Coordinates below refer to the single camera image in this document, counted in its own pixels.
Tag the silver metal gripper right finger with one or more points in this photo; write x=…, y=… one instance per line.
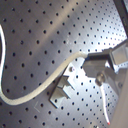
x=114, y=79

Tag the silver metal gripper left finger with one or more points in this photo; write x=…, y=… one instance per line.
x=98, y=62

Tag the silver screw on board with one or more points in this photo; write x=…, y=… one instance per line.
x=70, y=69

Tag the thin white wire red tip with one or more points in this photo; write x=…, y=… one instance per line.
x=104, y=104

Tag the grey metal cable clip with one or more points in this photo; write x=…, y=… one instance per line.
x=62, y=91

